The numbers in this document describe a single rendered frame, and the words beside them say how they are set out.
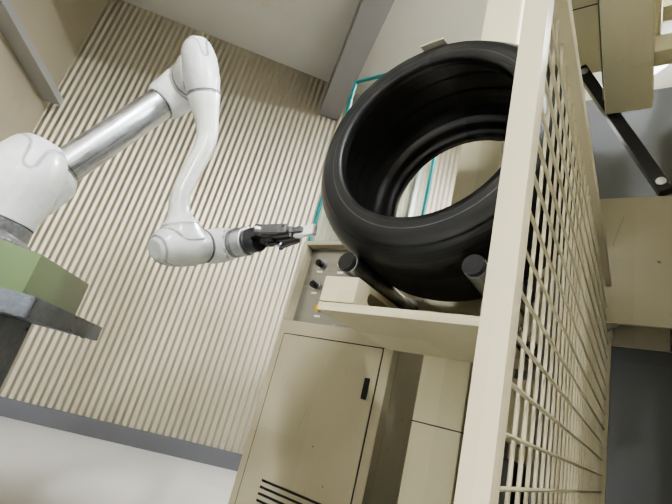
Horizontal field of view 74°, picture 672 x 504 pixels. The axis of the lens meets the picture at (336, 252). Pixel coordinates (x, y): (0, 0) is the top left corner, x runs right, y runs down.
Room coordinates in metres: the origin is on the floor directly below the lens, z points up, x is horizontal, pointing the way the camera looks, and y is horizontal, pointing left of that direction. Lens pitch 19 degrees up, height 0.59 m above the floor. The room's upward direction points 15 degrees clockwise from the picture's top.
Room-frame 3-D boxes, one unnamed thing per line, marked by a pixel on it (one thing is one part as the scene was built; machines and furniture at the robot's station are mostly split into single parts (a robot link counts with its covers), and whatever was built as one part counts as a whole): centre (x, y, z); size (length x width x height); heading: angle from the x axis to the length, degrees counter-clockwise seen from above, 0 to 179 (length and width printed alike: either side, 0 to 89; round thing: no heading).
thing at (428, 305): (1.12, -0.35, 0.90); 0.40 x 0.03 x 0.10; 53
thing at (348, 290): (1.07, -0.14, 0.83); 0.36 x 0.09 x 0.06; 143
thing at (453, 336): (0.98, -0.25, 0.80); 0.37 x 0.36 x 0.02; 53
